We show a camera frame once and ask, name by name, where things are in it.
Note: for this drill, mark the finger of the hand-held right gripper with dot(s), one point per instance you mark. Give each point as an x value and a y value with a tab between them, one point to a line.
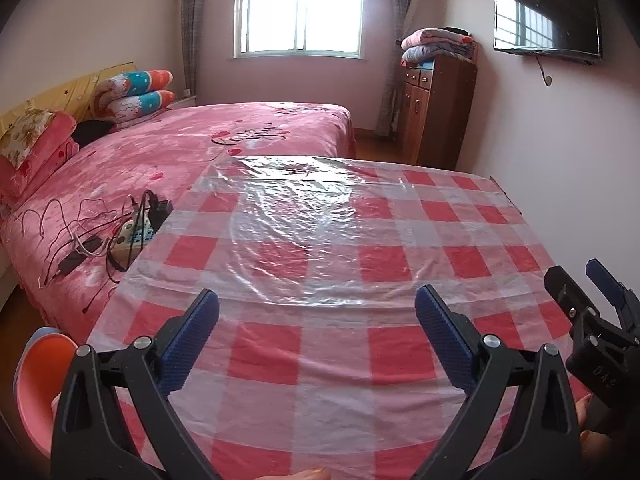
567	292
607	280

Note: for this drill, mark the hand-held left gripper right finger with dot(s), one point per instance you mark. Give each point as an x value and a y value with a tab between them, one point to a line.
445	340

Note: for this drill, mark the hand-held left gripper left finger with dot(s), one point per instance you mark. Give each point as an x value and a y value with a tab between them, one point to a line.
190	340

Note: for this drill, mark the pink plastic bin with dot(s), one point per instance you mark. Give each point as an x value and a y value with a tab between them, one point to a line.
40	385

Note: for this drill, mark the person's right hand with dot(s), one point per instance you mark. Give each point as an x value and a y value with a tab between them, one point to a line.
584	412

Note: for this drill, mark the person's left hand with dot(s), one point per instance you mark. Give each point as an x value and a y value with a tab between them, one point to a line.
307	475

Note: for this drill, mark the beige power strip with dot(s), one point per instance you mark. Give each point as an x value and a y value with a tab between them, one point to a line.
132	240

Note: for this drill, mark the black plug-in charger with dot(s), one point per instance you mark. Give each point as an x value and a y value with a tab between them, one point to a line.
160	210

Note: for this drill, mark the black flat power adapter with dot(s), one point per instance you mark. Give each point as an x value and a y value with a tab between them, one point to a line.
70	262

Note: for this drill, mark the red checked tablecloth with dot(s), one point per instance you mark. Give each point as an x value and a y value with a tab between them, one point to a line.
325	240

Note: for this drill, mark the bed with pink sheet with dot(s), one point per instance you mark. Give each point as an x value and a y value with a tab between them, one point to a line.
200	140

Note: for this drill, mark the brown wooden cabinet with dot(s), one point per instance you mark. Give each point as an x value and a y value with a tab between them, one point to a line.
435	110

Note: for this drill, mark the black cloth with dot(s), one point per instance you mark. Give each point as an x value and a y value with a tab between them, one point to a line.
92	132

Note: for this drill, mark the white nightstand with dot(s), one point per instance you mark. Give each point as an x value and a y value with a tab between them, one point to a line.
182	103

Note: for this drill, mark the pink folded blanket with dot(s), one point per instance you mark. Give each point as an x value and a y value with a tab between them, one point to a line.
55	145

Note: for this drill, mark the striped folded blanket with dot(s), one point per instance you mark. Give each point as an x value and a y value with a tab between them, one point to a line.
145	105

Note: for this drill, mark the grey curtain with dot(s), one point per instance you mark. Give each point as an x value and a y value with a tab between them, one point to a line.
192	25
397	85

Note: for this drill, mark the blue orange bolster pillow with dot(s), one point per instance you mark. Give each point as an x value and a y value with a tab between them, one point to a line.
135	82

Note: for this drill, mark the floral pillow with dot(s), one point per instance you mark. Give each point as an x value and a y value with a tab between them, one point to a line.
25	132

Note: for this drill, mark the grey blue folded quilt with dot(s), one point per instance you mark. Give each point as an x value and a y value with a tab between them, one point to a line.
440	54

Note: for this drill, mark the yellow headboard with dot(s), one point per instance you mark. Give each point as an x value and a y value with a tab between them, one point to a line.
65	87

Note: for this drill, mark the pink folded quilt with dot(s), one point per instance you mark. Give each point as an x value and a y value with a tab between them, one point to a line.
435	37

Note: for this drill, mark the window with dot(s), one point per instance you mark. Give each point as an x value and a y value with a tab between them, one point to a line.
300	5

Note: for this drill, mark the black wall television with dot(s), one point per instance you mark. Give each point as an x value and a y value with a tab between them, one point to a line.
545	15

